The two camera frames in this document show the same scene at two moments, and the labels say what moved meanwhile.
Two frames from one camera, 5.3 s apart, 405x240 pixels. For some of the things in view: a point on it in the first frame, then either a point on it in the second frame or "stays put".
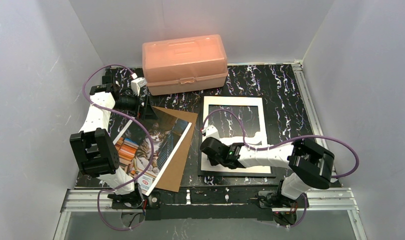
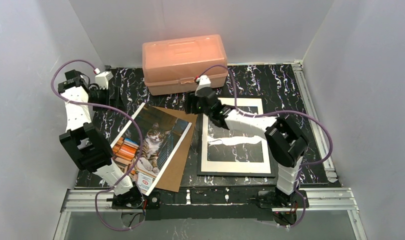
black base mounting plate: [207, 203] stays put
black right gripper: [207, 145] → [190, 104]
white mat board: [205, 165] stays put
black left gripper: [144, 104] → [113, 98]
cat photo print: [134, 147] stays put
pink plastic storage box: [185, 63] stays put
